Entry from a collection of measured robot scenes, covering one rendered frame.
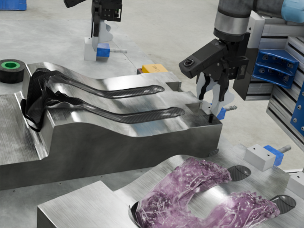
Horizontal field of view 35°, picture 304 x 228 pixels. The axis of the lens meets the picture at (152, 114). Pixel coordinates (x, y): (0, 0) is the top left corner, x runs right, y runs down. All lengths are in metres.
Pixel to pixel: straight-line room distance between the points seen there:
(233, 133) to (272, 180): 1.83
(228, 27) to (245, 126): 1.85
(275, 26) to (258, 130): 1.49
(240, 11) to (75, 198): 0.56
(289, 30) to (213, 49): 0.44
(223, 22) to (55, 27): 0.76
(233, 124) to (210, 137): 1.85
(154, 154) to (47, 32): 0.77
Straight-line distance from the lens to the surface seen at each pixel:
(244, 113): 3.05
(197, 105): 1.12
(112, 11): 1.42
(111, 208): 0.75
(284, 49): 1.53
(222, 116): 1.23
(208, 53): 1.11
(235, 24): 1.09
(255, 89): 1.55
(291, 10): 1.05
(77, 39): 1.62
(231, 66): 1.14
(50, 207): 0.75
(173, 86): 1.20
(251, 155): 1.01
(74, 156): 0.94
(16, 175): 0.94
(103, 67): 1.43
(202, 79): 1.19
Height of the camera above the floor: 1.41
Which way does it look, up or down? 30 degrees down
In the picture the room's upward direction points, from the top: 9 degrees clockwise
